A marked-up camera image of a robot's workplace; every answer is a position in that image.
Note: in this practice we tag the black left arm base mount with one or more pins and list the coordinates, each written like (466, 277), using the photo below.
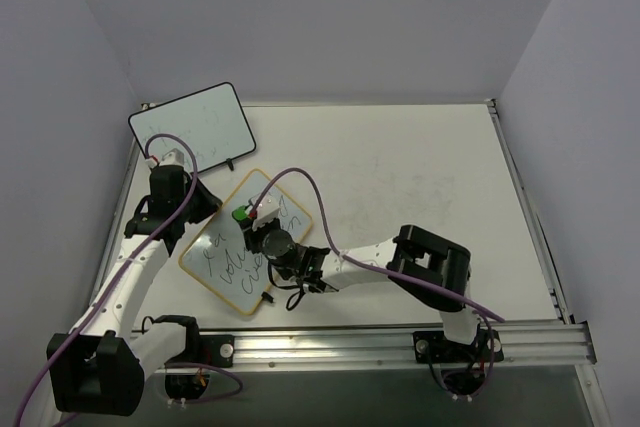
(204, 376)

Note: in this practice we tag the black clip on yellow whiteboard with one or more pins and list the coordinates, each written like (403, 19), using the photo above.
(267, 297)

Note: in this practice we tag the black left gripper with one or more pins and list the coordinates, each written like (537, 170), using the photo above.
(167, 182)

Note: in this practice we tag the yellow framed whiteboard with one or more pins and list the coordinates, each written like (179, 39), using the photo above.
(218, 259)

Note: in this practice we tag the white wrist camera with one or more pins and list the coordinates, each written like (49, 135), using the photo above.
(261, 212)
(174, 157)

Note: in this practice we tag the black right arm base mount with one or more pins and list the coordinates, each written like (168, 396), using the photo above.
(461, 371)

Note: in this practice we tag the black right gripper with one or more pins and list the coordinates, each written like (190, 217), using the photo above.
(252, 235)

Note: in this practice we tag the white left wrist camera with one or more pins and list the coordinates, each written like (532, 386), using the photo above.
(174, 157)

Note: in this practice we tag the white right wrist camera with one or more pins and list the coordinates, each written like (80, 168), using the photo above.
(261, 212)

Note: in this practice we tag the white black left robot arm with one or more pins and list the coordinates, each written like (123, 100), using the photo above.
(98, 367)

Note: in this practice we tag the black framed whiteboard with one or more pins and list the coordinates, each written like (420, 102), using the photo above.
(209, 125)

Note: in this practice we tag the aluminium table frame rail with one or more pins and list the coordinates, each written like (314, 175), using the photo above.
(393, 348)

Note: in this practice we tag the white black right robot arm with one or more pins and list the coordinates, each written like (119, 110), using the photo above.
(430, 268)

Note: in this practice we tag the aluminium right side rail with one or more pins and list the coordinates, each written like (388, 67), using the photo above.
(535, 228)

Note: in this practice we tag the green whiteboard eraser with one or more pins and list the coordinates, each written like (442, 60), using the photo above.
(242, 213)

